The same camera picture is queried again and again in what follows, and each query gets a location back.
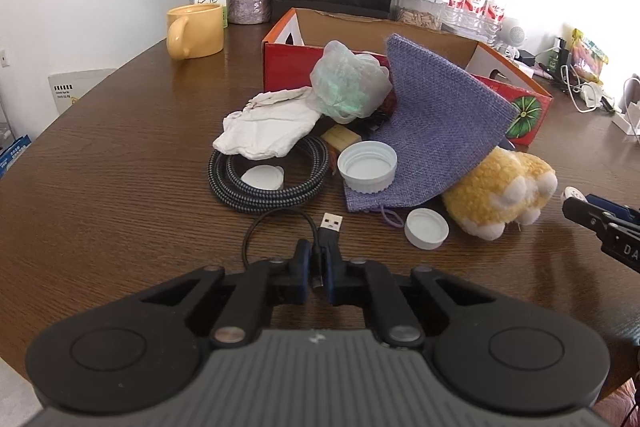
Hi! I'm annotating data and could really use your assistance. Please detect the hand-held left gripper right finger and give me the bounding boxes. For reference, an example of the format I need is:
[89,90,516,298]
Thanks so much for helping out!
[320,247,501,350]

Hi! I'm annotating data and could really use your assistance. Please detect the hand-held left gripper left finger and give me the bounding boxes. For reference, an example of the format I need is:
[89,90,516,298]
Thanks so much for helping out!
[141,239,313,350]

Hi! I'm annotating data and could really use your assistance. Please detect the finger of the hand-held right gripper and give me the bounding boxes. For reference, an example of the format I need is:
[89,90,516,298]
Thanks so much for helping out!
[562,198,608,238]
[586,193,640,223]

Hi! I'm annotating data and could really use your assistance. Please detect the thin black USB cable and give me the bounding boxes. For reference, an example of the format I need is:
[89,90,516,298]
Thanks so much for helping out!
[242,207,346,290]

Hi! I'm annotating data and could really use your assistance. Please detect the yellow plush toy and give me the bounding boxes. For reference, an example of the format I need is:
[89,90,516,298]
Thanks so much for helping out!
[441,147,558,242]

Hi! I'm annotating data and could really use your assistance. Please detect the braided black charging cable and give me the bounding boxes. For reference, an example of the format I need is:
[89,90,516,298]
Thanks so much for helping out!
[208,136,331,214]

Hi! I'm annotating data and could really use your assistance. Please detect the large white bottle cap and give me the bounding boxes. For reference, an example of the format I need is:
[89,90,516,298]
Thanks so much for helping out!
[337,141,399,194]

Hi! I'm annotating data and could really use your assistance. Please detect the white cloth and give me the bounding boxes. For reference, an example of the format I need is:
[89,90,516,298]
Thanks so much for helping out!
[212,88,321,158]

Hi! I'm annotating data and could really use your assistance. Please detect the purple burlap pouch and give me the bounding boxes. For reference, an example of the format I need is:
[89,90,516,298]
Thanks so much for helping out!
[342,33,521,228]

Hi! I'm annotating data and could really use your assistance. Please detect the translucent plastic bag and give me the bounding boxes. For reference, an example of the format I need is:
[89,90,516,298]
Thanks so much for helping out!
[310,40,393,125]

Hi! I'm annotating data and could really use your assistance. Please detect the red cardboard box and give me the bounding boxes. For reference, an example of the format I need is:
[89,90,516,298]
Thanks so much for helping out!
[262,8,554,145]

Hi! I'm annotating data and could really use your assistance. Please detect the white charger block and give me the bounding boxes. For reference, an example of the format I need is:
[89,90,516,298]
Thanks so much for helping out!
[612,77,640,135]

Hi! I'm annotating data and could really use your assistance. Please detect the flat white lid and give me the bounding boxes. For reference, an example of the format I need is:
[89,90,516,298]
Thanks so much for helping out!
[241,165,286,192]

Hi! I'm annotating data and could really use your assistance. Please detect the small white bottle cap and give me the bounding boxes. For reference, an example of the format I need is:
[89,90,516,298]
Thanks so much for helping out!
[404,208,450,250]

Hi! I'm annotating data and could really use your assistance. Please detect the beige wooden block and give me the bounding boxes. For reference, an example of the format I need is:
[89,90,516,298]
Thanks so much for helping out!
[320,127,362,155]

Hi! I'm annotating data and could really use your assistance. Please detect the yellow snack packet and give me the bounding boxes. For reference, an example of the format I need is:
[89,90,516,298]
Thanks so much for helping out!
[570,28,610,85]

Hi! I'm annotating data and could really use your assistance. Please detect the small green bottle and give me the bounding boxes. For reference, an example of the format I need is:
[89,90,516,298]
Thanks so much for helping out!
[547,38,568,75]

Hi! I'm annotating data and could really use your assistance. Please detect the person's pink clothing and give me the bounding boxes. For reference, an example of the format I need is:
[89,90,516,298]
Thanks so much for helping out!
[597,384,640,427]

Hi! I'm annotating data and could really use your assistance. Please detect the white round device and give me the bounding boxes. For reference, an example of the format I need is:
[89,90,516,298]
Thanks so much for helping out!
[500,19,526,48]

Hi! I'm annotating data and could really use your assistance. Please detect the yellow ceramic mug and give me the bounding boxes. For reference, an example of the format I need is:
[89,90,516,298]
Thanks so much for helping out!
[166,4,225,60]

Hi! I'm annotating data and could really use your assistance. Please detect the clear container of seeds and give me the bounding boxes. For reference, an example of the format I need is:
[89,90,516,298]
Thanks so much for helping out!
[390,0,446,32]

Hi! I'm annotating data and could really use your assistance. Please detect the white printed card box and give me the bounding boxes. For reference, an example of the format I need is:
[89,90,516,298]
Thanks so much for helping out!
[48,69,118,115]

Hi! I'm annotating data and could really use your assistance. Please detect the blue printed box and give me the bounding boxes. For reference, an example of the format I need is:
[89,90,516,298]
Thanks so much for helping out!
[0,134,33,178]

